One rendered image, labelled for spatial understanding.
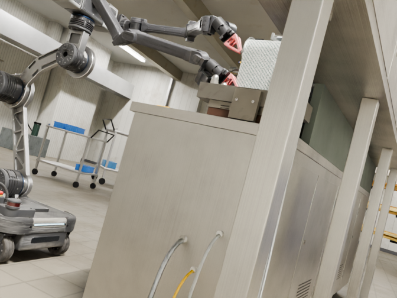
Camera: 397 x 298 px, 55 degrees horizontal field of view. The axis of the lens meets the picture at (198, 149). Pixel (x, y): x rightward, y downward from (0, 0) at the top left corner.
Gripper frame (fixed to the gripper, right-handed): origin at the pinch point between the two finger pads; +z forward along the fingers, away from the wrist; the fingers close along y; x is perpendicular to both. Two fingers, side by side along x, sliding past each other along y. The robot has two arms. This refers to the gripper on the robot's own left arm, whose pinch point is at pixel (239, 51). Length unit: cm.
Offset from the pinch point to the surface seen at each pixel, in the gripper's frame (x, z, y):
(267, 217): -6, 79, 86
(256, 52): 5.6, 8.6, 4.6
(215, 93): -14.1, 21.8, 25.5
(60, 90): -482, -599, -542
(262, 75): 1.9, 18.9, 5.3
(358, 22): 31, 49, 56
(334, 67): 23, 42, 24
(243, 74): -4.3, 12.7, 5.0
